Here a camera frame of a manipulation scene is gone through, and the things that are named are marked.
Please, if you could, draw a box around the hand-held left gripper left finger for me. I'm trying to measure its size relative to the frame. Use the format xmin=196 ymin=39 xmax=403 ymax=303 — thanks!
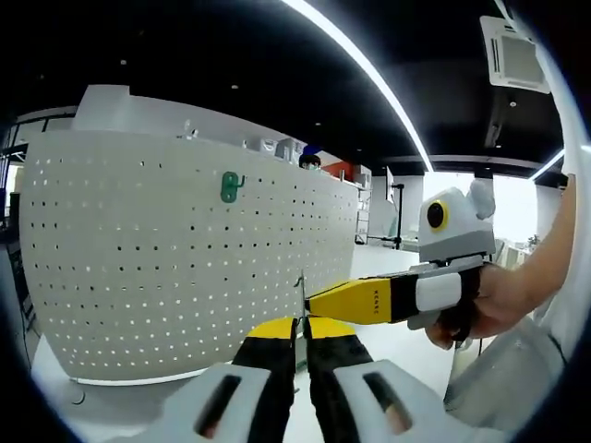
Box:
xmin=147 ymin=316 xmax=297 ymax=443

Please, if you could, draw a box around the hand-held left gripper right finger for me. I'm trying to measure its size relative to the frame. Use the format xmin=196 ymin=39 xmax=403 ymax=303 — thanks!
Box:
xmin=306 ymin=317 xmax=467 ymax=443

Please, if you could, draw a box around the green hook assembly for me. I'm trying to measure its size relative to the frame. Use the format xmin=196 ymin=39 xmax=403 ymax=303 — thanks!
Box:
xmin=294 ymin=270 xmax=309 ymax=341
xmin=220 ymin=171 xmax=247 ymax=204

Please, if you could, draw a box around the white perforated mounting plate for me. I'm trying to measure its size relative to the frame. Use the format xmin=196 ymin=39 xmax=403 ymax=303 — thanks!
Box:
xmin=18 ymin=127 xmax=360 ymax=406

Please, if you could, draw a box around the person's right hand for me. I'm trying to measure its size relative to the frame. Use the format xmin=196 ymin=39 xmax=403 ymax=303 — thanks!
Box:
xmin=424 ymin=262 xmax=518 ymax=351

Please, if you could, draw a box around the black tripod stand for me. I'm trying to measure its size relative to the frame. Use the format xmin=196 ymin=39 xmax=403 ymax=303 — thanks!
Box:
xmin=354 ymin=182 xmax=406 ymax=253

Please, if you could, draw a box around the long ceiling strip light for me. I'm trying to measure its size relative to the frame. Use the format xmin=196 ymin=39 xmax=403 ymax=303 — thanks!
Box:
xmin=281 ymin=0 xmax=433 ymax=173

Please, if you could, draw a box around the short ceiling strip light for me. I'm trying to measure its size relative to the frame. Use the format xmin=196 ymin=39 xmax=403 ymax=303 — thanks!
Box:
xmin=530 ymin=148 xmax=567 ymax=182

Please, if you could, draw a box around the red and blue banner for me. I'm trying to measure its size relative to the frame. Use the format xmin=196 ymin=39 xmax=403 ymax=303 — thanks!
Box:
xmin=302 ymin=143 xmax=359 ymax=184

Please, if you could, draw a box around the ceiling air conditioner unit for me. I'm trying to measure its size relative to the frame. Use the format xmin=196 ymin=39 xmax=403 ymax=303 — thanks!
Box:
xmin=479 ymin=16 xmax=553 ymax=95

